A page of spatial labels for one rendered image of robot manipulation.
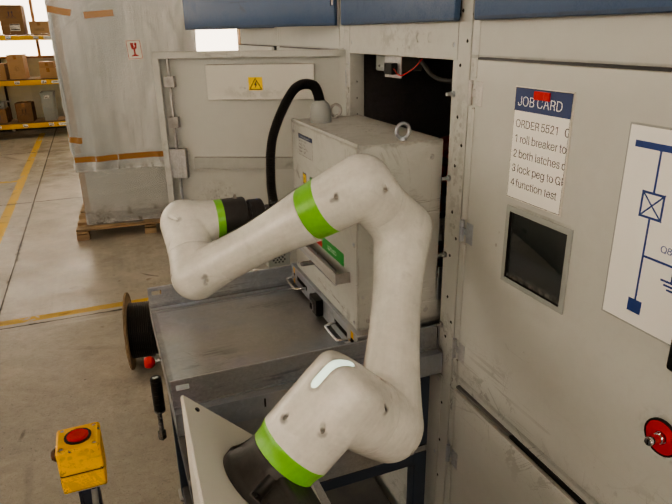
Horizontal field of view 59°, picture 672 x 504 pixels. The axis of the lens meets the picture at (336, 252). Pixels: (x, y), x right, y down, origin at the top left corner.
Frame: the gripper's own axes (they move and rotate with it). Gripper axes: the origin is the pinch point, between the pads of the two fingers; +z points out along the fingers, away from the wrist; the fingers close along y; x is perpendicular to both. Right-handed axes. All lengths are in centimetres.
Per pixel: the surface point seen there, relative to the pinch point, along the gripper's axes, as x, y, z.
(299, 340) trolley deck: -38.4, -4.5, -7.3
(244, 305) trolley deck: -38, -32, -16
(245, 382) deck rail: -35.9, 13.8, -26.6
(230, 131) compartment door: 9, -67, -9
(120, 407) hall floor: -123, -124, -59
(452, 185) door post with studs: 6.2, 17.0, 24.8
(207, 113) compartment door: 15, -70, -15
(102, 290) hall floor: -123, -271, -63
